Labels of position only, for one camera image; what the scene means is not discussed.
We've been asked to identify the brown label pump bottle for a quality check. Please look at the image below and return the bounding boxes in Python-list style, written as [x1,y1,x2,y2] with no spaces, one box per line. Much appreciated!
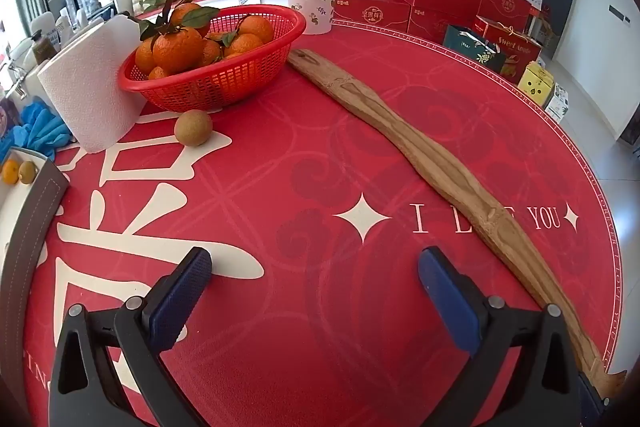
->
[30,29,58,62]

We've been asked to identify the dark green gift bag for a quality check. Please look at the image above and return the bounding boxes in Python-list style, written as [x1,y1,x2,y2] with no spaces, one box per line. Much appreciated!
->
[442,24,501,72]

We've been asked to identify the white paper towel roll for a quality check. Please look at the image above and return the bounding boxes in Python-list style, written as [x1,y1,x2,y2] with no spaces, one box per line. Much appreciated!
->
[37,14,148,154]

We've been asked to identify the grey cardboard tray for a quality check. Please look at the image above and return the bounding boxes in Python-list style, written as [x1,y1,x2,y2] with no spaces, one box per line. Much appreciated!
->
[0,146,70,333]

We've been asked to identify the long wooden stick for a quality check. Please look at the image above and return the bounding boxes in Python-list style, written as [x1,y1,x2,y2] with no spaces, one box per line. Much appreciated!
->
[286,48,628,400]

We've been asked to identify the yellow cartoon box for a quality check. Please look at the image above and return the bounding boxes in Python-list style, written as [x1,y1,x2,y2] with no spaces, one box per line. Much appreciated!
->
[517,62,556,108]

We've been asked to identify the floral paper cup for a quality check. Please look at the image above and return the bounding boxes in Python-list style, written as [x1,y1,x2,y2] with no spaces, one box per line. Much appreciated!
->
[281,0,341,35]

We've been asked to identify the red printed tablecloth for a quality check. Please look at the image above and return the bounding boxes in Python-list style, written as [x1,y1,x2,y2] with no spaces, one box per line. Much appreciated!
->
[20,14,626,427]

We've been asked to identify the white and green box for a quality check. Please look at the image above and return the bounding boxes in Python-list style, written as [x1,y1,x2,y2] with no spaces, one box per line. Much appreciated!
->
[545,83,571,122]

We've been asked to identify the brown round kiwi fruit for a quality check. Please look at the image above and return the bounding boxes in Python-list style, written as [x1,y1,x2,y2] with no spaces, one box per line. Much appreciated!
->
[174,109,213,146]

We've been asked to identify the blue rubber gloves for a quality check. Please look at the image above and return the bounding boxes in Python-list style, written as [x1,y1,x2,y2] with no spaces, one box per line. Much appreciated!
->
[0,101,73,160]

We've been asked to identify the red plastic basket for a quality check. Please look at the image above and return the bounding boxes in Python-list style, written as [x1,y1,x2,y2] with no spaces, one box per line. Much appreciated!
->
[118,4,307,112]

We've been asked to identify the silver rabbit figure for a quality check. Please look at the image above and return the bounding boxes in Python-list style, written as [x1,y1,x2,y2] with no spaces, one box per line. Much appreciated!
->
[0,57,28,100]

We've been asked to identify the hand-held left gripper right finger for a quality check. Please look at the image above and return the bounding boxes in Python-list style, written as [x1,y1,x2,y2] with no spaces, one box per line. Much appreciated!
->
[417,246,583,427]

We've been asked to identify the red carton with rope handle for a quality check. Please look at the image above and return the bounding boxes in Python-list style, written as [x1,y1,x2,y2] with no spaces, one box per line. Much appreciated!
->
[472,16,543,84]

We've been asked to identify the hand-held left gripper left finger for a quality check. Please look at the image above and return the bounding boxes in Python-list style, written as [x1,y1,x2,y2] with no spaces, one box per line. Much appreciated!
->
[47,247,213,427]

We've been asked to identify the pile of leafy mandarins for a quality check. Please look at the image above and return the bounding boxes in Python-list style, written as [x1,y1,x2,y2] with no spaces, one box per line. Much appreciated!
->
[134,0,276,80]

